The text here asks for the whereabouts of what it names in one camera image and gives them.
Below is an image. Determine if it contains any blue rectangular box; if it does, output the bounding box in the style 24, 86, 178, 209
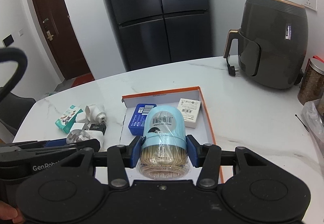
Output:
128, 103, 157, 136

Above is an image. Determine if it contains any blue toothpick jar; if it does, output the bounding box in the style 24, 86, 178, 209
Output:
138, 105, 190, 180

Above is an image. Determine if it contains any white USB charger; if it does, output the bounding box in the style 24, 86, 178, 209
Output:
86, 130, 104, 151

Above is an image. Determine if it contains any black USB charger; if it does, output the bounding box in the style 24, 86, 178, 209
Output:
89, 123, 107, 135

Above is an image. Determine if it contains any white barcode product box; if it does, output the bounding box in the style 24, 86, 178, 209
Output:
177, 98, 201, 129

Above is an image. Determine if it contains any white plug-in vaporizer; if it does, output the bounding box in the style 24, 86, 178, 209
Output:
85, 105, 107, 124

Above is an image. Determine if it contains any teal adhesive bandage box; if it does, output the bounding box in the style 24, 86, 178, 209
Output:
55, 105, 83, 134

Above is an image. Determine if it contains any clear mosquito liquid bottle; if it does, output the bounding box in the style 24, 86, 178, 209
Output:
66, 129, 91, 144

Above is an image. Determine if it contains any white cube charger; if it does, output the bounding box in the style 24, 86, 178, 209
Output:
69, 123, 88, 132

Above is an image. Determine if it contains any person's left hand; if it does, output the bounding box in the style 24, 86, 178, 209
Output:
0, 201, 25, 223

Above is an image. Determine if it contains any orange white cardboard tray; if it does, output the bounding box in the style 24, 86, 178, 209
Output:
120, 86, 216, 182

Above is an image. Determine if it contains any red doormat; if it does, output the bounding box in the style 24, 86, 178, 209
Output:
71, 73, 94, 87

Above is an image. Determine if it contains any black hairpin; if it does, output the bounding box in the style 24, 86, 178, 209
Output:
294, 114, 310, 132

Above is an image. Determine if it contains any clear plastic bag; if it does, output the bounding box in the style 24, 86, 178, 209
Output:
300, 98, 324, 159

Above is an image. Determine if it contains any glass jar with granules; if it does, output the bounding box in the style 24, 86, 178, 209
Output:
298, 58, 324, 105

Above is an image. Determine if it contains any dark grey air fryer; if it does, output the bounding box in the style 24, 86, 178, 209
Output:
223, 0, 308, 90

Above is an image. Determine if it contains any black refrigerator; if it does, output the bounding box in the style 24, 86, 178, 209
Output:
104, 0, 213, 71

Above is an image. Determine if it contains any brown wooden door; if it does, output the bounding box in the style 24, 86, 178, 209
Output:
32, 0, 91, 80

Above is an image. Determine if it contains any black power plug cable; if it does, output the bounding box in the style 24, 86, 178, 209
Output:
225, 54, 240, 77

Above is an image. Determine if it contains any black wrist strap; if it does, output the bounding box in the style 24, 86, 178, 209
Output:
0, 47, 29, 103

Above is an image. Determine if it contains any black wall intercom panel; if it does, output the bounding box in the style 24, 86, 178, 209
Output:
2, 34, 14, 47

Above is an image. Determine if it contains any white light switch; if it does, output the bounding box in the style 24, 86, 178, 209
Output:
18, 29, 24, 36

